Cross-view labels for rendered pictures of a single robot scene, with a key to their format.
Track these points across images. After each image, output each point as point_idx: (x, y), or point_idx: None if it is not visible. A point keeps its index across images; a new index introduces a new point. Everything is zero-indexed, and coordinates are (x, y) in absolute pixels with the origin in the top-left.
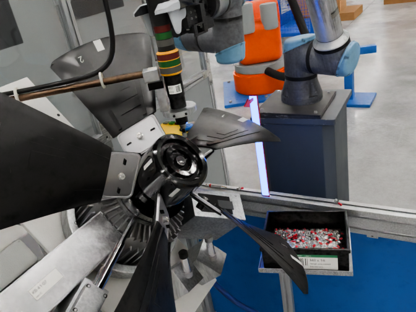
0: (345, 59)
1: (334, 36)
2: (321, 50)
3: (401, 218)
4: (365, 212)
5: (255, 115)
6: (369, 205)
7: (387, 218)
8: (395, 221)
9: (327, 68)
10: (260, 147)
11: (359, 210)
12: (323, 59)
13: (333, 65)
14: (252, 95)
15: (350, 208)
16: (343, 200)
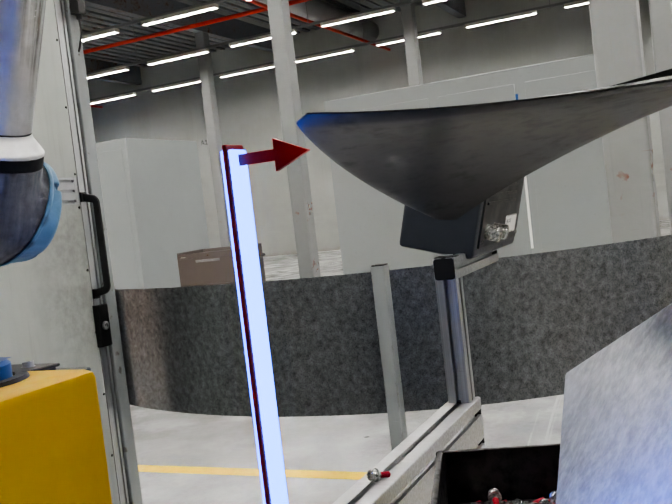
0: (59, 191)
1: (32, 121)
2: (13, 158)
3: (444, 436)
4: (420, 459)
5: (249, 224)
6: (393, 454)
7: (436, 451)
8: (435, 458)
9: (11, 225)
10: (266, 354)
11: (412, 461)
12: (8, 191)
13: (30, 211)
14: (233, 146)
15: (402, 468)
16: (364, 476)
